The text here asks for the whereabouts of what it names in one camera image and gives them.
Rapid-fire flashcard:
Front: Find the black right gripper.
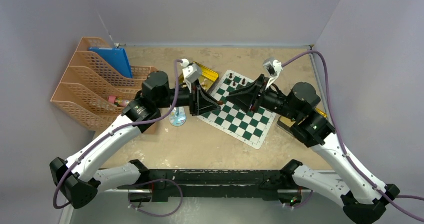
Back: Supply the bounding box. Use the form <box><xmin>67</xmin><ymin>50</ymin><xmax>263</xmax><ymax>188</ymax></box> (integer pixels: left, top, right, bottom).
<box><xmin>226</xmin><ymin>74</ymin><xmax>301</xmax><ymax>121</ymax></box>

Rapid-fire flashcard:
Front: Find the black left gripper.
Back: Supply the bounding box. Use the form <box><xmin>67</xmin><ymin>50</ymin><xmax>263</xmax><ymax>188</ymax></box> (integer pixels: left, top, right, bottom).
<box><xmin>156</xmin><ymin>77</ymin><xmax>221</xmax><ymax>116</ymax></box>

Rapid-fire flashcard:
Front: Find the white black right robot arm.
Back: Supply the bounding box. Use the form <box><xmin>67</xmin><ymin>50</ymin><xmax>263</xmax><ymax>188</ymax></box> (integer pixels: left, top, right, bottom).
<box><xmin>226</xmin><ymin>75</ymin><xmax>400</xmax><ymax>224</ymax></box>

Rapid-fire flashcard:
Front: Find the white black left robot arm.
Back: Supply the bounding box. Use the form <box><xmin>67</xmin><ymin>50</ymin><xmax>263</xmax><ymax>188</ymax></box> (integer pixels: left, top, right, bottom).
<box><xmin>49</xmin><ymin>71</ymin><xmax>222</xmax><ymax>209</ymax></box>

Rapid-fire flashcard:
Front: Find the green white chess board mat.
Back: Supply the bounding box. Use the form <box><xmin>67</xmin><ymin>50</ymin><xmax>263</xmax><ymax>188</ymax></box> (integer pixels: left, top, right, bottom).
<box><xmin>198</xmin><ymin>70</ymin><xmax>276</xmax><ymax>149</ymax></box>

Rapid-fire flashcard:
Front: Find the gold tin with light pieces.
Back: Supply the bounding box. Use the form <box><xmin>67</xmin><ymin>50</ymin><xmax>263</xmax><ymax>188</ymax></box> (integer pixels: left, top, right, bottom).
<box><xmin>178</xmin><ymin>61</ymin><xmax>219</xmax><ymax>91</ymax></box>

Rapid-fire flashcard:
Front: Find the gold tin with dark pieces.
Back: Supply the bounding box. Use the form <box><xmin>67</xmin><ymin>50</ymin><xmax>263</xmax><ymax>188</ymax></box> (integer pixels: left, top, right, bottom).
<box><xmin>276</xmin><ymin>108</ymin><xmax>329</xmax><ymax>136</ymax></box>

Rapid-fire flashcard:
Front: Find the light blue round item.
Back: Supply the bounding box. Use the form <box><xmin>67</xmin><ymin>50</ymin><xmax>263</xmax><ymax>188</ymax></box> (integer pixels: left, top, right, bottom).
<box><xmin>169</xmin><ymin>107</ymin><xmax>187</xmax><ymax>127</ymax></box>

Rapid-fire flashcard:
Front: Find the pink bottle in rack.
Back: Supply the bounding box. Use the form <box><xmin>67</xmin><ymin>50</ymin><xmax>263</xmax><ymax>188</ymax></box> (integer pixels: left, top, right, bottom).
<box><xmin>107</xmin><ymin>96</ymin><xmax>131</xmax><ymax>107</ymax></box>

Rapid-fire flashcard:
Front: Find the blue folder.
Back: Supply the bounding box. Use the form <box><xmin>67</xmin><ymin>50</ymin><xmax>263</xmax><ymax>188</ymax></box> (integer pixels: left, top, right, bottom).
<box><xmin>88</xmin><ymin>47</ymin><xmax>133</xmax><ymax>78</ymax></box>

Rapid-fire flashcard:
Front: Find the orange plastic file rack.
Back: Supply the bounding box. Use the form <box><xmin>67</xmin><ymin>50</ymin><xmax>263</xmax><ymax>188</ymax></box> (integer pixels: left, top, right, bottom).
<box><xmin>50</xmin><ymin>37</ymin><xmax>157</xmax><ymax>131</ymax></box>

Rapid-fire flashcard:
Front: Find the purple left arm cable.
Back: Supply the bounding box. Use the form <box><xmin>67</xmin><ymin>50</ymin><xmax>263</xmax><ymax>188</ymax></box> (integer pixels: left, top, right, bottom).
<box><xmin>52</xmin><ymin>59</ymin><xmax>185</xmax><ymax>217</ymax></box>

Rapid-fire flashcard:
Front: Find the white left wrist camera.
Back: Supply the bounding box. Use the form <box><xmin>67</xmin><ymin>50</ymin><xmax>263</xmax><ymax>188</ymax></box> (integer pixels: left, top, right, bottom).
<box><xmin>181</xmin><ymin>59</ymin><xmax>203</xmax><ymax>93</ymax></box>

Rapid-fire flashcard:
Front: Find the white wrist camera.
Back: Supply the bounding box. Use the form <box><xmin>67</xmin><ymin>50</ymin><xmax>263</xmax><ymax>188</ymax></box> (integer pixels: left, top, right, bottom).
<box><xmin>181</xmin><ymin>59</ymin><xmax>203</xmax><ymax>93</ymax></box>
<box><xmin>263</xmin><ymin>57</ymin><xmax>283</xmax><ymax>89</ymax></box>

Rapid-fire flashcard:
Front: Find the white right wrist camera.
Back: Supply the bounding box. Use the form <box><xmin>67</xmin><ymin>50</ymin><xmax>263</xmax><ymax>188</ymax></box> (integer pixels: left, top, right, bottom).
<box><xmin>263</xmin><ymin>57</ymin><xmax>283</xmax><ymax>89</ymax></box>

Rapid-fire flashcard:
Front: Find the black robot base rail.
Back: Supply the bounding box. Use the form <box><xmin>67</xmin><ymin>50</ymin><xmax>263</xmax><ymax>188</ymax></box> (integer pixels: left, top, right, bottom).
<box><xmin>119</xmin><ymin>169</ymin><xmax>310</xmax><ymax>203</ymax></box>

